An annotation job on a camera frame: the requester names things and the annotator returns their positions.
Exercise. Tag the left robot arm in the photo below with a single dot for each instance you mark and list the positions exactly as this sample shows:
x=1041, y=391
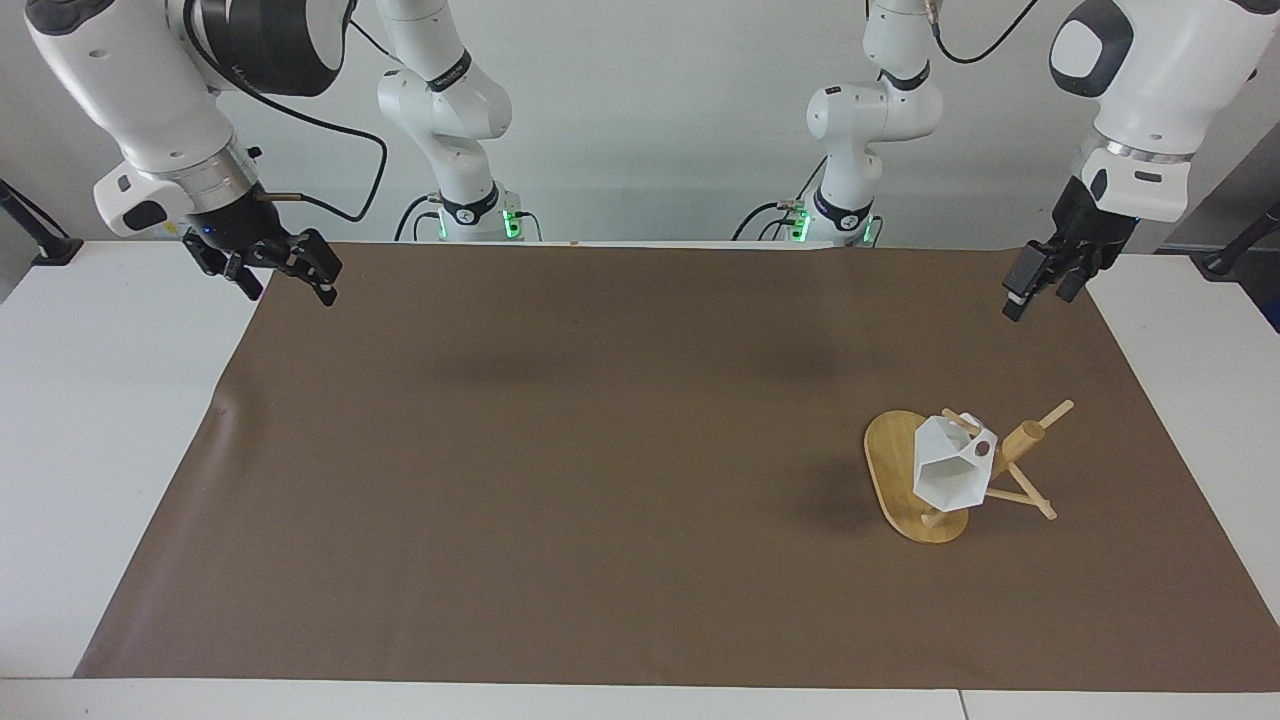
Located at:
x=1160, y=80

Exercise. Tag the black stand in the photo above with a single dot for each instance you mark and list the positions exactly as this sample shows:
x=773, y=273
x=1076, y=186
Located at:
x=55, y=248
x=1222, y=262

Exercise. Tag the wooden cup rack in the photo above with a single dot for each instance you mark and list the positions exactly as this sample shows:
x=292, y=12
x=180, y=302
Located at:
x=895, y=470

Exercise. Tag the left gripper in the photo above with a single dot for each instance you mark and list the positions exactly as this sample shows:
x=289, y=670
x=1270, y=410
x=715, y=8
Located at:
x=1094, y=217

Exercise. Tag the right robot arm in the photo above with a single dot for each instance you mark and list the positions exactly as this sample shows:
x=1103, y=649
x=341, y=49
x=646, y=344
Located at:
x=150, y=90

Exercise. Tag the white faceted cup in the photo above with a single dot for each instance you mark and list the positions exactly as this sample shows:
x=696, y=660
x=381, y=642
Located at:
x=940, y=445

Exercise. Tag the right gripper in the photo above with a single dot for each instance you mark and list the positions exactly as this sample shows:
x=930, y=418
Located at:
x=226, y=216

